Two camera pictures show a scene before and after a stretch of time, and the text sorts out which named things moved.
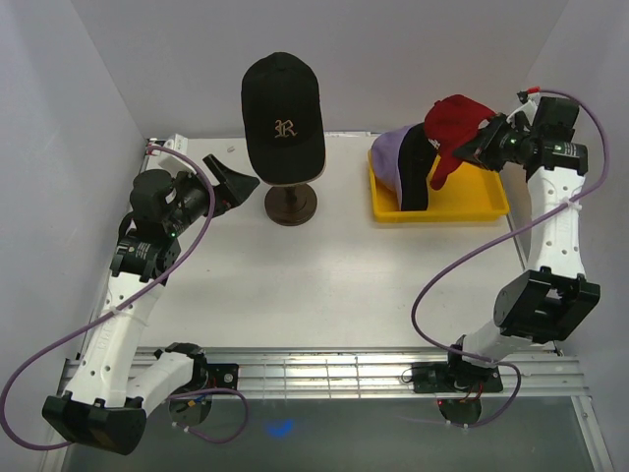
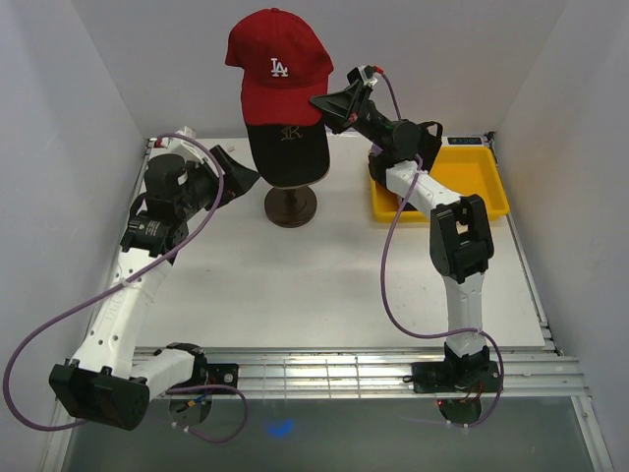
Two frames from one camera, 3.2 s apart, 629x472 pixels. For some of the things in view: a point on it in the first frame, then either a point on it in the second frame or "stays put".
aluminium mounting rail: [371, 374] stays put
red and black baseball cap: [447, 122] → [284, 64]
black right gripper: [481, 149] → [340, 108]
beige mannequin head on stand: [290, 206] stays put
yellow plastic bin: [471, 195] stays put
